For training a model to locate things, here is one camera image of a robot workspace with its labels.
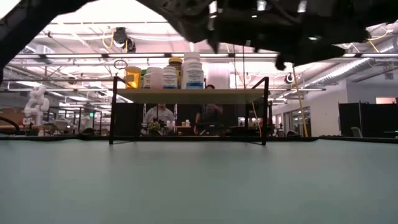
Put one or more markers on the white round pillar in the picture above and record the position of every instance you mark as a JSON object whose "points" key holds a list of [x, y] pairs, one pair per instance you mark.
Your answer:
{"points": [[219, 74]]}

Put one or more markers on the person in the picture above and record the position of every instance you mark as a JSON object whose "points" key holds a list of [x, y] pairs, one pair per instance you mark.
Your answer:
{"points": [[209, 112], [159, 115]]}

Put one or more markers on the black room divider panel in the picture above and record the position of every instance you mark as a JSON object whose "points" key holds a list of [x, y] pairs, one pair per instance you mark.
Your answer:
{"points": [[373, 121]]}

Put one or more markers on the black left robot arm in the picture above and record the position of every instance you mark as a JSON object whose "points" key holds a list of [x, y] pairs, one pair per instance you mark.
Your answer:
{"points": [[18, 34]]}

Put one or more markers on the black table frame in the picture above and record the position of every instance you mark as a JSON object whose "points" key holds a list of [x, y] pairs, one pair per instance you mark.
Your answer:
{"points": [[62, 138]]}

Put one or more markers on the amber pill vial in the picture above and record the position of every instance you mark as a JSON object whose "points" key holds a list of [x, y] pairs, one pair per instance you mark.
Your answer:
{"points": [[132, 79]]}

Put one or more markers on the yellow fish oil bottle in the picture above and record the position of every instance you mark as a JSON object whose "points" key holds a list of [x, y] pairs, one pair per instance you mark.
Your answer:
{"points": [[175, 62]]}

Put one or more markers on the green-capped bottle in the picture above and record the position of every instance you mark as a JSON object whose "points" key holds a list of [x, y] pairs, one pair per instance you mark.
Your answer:
{"points": [[143, 73]]}

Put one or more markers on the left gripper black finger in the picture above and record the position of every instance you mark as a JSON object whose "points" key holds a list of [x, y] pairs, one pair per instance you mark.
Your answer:
{"points": [[348, 15], [311, 51]]}

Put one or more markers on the green potted plant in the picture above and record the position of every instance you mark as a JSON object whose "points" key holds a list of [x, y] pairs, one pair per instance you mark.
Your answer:
{"points": [[154, 127]]}

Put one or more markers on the wooden shelf with black legs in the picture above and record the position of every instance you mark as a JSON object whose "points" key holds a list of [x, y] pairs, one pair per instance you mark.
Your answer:
{"points": [[217, 96]]}

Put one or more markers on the green table mat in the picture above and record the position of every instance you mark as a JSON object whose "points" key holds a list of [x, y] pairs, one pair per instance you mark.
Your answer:
{"points": [[217, 186]]}

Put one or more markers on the translucent bottle with pink pills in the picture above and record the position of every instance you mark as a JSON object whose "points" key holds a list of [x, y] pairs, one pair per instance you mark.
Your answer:
{"points": [[155, 79]]}

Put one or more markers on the white melatonin bottle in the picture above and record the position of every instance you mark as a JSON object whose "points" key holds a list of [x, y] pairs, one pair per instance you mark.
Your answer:
{"points": [[192, 76], [170, 79]]}

